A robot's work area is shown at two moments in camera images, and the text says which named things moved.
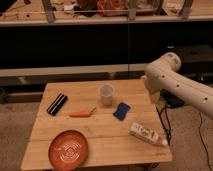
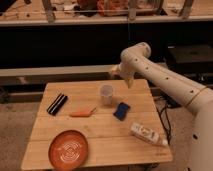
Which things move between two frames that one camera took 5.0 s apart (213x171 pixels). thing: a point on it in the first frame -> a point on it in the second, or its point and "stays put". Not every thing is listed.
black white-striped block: x=57 y=104 stays put
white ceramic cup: x=106 y=92 stays put
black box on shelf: x=193 y=57 stays put
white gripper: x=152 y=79 -> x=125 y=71
